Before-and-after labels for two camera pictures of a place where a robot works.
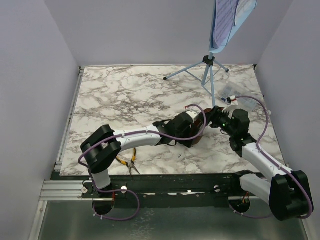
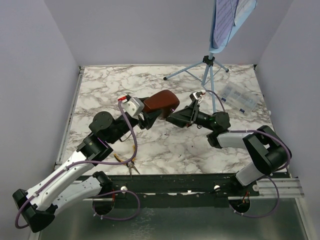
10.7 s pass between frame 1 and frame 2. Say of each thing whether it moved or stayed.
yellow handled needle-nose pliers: stayed
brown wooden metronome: moved
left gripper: moved
